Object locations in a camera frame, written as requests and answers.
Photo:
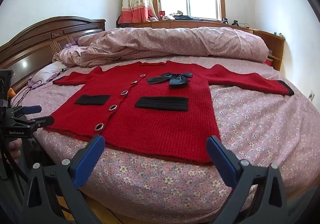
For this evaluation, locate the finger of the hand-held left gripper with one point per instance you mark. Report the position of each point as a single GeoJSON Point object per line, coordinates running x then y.
{"type": "Point", "coordinates": [33, 109]}
{"type": "Point", "coordinates": [42, 121]}

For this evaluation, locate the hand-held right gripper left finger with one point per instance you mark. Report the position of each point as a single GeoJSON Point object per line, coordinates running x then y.
{"type": "Point", "coordinates": [91, 159]}

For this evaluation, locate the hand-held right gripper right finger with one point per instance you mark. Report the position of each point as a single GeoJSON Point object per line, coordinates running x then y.
{"type": "Point", "coordinates": [220, 159]}

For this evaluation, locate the red knit cardigan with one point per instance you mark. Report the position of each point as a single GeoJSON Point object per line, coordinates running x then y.
{"type": "Point", "coordinates": [160, 126]}

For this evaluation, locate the dark clothes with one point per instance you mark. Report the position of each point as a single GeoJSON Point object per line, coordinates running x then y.
{"type": "Point", "coordinates": [186, 17]}

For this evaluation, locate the person's left hand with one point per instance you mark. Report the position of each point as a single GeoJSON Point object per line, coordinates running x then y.
{"type": "Point", "coordinates": [13, 145]}

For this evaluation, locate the white lilac pillow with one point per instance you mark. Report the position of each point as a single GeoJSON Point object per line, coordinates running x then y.
{"type": "Point", "coordinates": [47, 71]}

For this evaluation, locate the pink floral bed sheet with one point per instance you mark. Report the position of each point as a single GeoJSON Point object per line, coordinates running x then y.
{"type": "Point", "coordinates": [250, 126]}

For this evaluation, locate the dark wooden headboard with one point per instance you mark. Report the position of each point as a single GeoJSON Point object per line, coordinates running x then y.
{"type": "Point", "coordinates": [37, 39]}

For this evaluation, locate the purple cloth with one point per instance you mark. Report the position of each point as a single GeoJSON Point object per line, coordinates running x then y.
{"type": "Point", "coordinates": [71, 45]}

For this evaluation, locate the pink floral quilt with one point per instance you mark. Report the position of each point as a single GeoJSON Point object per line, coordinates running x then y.
{"type": "Point", "coordinates": [175, 41]}

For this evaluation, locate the small black device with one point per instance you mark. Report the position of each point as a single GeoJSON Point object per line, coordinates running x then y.
{"type": "Point", "coordinates": [235, 23]}
{"type": "Point", "coordinates": [225, 21]}

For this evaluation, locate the white cloth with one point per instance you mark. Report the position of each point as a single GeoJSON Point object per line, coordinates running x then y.
{"type": "Point", "coordinates": [168, 16]}

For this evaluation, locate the small red box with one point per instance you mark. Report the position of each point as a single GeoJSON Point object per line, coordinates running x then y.
{"type": "Point", "coordinates": [162, 13]}

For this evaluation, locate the white wall socket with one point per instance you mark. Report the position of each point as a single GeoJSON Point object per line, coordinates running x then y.
{"type": "Point", "coordinates": [311, 95]}

